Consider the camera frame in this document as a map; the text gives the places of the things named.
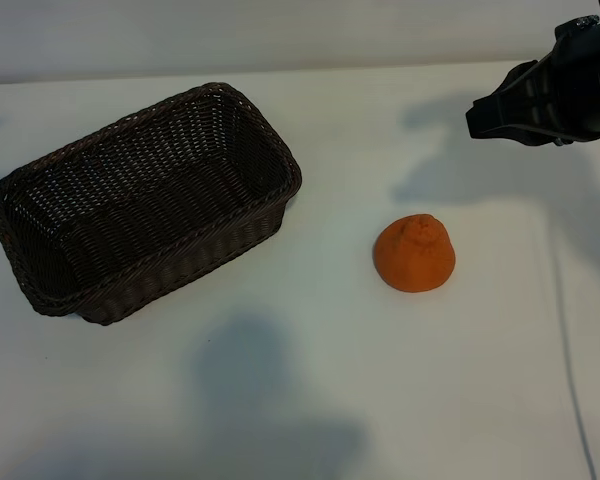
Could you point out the dark brown wicker basket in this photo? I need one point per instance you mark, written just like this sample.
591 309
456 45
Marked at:
155 225

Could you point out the orange fruit with knobby top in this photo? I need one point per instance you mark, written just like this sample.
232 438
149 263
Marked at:
415 260

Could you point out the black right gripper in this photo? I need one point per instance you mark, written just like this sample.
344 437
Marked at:
580 85

